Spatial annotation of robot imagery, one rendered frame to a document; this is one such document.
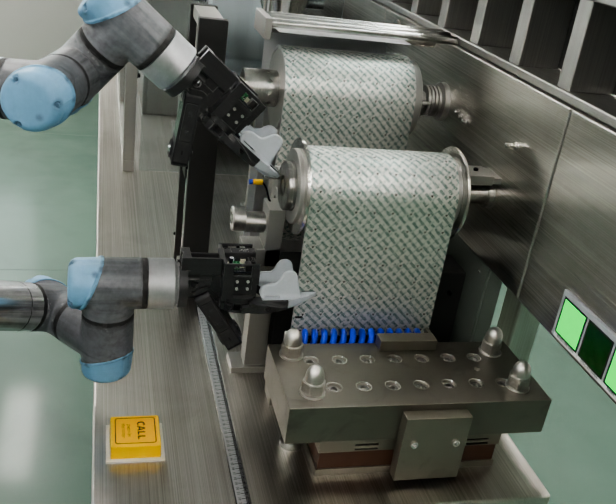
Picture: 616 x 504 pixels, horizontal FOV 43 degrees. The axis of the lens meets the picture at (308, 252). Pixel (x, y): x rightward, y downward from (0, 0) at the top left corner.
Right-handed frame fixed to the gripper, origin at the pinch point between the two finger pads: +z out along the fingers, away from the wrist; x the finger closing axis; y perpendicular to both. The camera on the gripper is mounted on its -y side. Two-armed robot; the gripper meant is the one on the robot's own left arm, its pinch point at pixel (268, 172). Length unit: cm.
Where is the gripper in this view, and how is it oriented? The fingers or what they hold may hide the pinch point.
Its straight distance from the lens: 119.4
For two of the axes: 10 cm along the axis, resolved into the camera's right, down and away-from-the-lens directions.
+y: 7.1, -6.8, -1.6
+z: 6.6, 5.8, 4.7
